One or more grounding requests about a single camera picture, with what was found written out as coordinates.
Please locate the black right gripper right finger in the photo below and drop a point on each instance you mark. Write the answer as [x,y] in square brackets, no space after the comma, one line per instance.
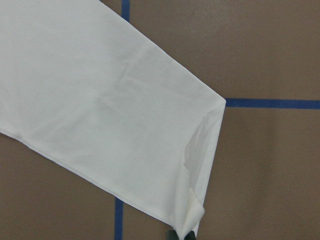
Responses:
[190,236]

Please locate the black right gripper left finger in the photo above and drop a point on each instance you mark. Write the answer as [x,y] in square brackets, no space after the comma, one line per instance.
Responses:
[171,235]

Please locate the white long-sleeve printed shirt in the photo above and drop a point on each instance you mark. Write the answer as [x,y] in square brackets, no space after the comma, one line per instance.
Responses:
[84,88]

